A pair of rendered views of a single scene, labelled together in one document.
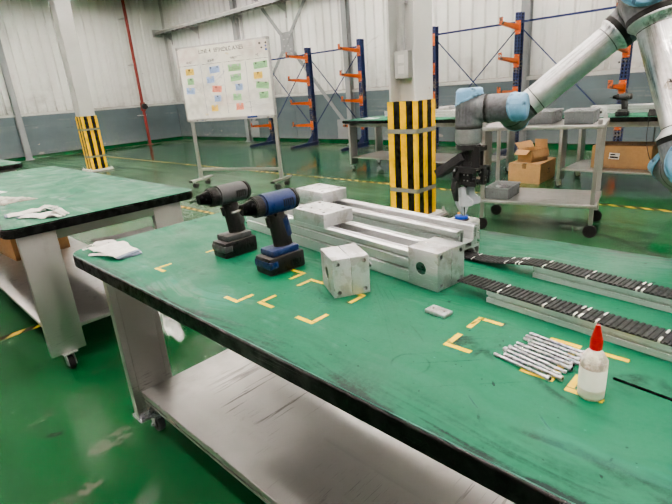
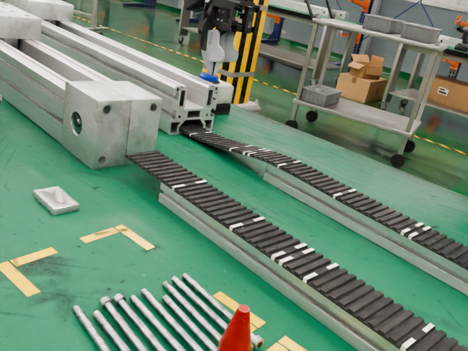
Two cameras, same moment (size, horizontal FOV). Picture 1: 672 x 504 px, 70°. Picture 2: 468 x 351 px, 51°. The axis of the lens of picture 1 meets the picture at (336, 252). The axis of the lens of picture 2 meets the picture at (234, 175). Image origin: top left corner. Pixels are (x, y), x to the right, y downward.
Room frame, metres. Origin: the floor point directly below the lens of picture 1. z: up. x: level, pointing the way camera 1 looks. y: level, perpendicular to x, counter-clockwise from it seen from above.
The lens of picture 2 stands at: (0.41, -0.31, 1.05)
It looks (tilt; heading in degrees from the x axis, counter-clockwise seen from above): 22 degrees down; 350
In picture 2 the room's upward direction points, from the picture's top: 12 degrees clockwise
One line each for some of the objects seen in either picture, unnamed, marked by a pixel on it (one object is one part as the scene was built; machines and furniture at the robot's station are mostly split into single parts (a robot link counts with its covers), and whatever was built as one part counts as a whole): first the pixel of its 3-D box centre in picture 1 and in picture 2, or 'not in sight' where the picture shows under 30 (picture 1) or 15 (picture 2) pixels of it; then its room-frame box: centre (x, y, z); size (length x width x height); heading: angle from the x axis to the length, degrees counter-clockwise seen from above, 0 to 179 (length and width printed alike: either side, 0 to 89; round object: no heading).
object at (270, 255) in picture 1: (268, 233); not in sight; (1.24, 0.18, 0.89); 0.20 x 0.08 x 0.22; 131
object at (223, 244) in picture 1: (223, 221); not in sight; (1.42, 0.33, 0.89); 0.20 x 0.08 x 0.22; 134
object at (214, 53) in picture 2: (465, 201); (215, 53); (1.38, -0.39, 0.90); 0.06 x 0.03 x 0.09; 38
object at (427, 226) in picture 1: (368, 219); (83, 54); (1.55, -0.12, 0.82); 0.80 x 0.10 x 0.09; 38
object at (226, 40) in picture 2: (471, 199); (226, 54); (1.40, -0.42, 0.90); 0.06 x 0.03 x 0.09; 38
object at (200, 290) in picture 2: (556, 343); (219, 307); (0.75, -0.38, 0.78); 0.11 x 0.01 x 0.01; 35
